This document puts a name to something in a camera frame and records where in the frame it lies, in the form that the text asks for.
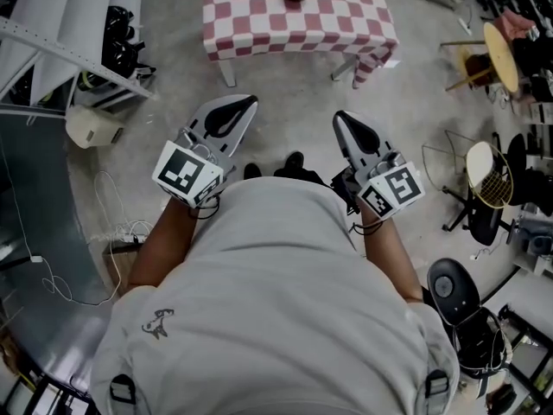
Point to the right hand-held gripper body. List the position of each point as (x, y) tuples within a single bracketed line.
[(399, 188)]

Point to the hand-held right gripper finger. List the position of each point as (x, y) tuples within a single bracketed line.
[(344, 145), (380, 138)]

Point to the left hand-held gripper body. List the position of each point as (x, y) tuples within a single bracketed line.
[(181, 173)]

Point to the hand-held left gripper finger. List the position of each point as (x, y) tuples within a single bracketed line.
[(203, 113), (242, 132)]

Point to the person's left forearm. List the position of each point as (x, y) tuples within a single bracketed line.
[(166, 240)]

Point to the person's right forearm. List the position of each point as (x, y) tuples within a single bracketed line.
[(391, 257)]

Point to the person's black left shoe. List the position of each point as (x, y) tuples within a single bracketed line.
[(252, 171)]

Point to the person's black shoe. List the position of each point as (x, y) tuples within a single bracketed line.
[(295, 160), (252, 171)]

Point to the person's black trousers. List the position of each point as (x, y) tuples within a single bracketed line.
[(302, 174)]

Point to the person's black right shoe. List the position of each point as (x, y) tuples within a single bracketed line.
[(295, 160)]

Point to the white power strip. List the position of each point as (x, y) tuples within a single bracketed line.
[(131, 237)]

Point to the black office chair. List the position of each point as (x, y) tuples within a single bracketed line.
[(488, 223)]

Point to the beige plastic box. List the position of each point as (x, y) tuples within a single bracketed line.
[(93, 125)]

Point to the black bags on shelf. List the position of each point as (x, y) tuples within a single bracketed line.
[(118, 41)]

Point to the wooden box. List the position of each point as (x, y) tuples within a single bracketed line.
[(117, 266)]

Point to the red white checkered tablecloth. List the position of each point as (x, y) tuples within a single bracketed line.
[(298, 24)]

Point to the round yellow wooden table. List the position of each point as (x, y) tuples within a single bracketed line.
[(501, 56)]

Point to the person's grey shirt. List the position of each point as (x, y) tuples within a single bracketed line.
[(268, 301)]

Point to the dark round table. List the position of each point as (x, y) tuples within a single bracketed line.
[(39, 231)]

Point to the grey metal shelf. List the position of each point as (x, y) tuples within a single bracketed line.
[(52, 46)]

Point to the white power adapter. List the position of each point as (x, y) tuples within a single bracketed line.
[(36, 259)]

